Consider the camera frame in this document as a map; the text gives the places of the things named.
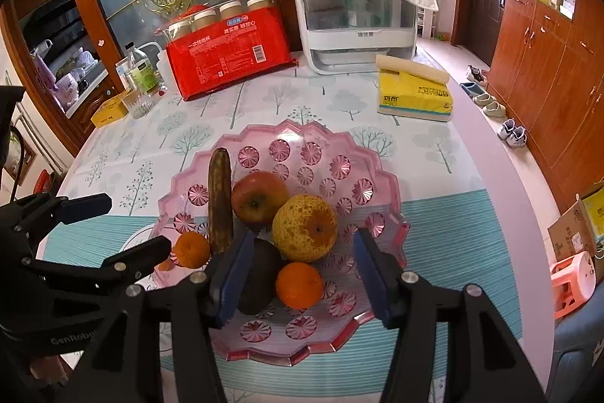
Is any pink floral pot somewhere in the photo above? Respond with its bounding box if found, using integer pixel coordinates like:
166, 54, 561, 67
52, 70, 79, 111

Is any pink glass fruit bowl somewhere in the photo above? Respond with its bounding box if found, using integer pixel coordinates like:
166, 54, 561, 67
150, 121, 410, 367

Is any yellow tissue pack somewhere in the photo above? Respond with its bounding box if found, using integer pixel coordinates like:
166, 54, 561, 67
376, 55, 454, 123

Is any grey blue cloth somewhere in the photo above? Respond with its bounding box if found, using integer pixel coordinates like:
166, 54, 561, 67
552, 304, 604, 403

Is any clear drinking glass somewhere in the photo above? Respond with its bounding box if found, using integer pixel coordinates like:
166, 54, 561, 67
121, 89, 156, 119

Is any brown overripe banana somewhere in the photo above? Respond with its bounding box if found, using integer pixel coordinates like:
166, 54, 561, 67
208, 148, 234, 253

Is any clear bottle green label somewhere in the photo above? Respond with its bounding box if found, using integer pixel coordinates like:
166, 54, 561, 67
123, 42, 159, 94

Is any white countertop appliance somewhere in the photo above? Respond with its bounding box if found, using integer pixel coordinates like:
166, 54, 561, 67
288, 0, 418, 76

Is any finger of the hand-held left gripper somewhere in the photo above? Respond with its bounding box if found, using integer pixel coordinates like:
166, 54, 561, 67
23, 236, 172, 290
9, 193, 113, 243

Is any wooden cabinet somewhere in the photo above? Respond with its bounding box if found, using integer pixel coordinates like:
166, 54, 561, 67
486, 0, 604, 215

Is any brown cardboard box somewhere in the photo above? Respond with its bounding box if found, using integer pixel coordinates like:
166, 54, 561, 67
547, 181, 604, 286

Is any wooden picture frame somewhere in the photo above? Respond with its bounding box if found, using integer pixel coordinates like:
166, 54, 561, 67
5, 129, 37, 184

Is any pink plastic stool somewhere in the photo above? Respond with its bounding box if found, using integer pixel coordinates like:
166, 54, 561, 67
550, 251, 596, 320

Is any yellow speckled pear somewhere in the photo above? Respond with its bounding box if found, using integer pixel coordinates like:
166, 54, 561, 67
272, 194, 339, 263

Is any yellow cardboard box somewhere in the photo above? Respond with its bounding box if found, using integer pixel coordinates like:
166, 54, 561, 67
89, 89, 133, 129

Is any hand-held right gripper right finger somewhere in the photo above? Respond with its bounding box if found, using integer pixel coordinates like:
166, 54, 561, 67
353, 227, 550, 403

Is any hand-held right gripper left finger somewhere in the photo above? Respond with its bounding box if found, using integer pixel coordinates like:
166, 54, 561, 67
71, 229, 258, 403

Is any dark green avocado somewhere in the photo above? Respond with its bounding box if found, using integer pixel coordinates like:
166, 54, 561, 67
237, 239, 284, 315

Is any red yellow apple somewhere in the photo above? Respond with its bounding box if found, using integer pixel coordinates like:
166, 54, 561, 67
230, 171, 290, 229

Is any red paper cup package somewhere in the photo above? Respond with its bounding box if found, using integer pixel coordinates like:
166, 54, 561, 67
158, 0, 299, 102

